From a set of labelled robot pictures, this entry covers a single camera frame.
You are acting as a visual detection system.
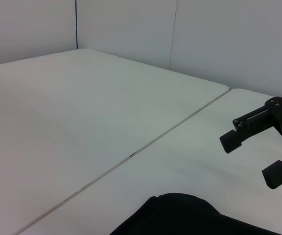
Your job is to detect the black shirt with FREE print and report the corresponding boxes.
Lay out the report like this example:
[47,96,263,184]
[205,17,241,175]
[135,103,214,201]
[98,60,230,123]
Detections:
[109,192,282,235]

